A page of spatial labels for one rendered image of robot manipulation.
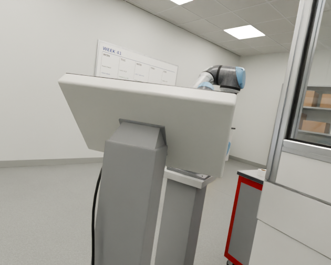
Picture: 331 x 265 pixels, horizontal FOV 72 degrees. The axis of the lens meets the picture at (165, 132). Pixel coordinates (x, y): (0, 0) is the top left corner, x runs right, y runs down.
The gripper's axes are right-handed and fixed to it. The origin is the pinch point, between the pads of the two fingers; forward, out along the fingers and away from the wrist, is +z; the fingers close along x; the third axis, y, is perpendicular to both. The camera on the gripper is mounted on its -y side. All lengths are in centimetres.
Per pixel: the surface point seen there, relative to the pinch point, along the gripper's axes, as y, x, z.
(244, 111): -337, 41, -452
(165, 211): -74, -16, -9
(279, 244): -18.8, 34.5, 16.5
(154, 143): 14.1, -6.0, 12.7
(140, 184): 6.3, -7.9, 22.0
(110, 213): -1.9, -15.8, 28.9
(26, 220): -124, -141, 9
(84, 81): 26.3, -29.3, 4.9
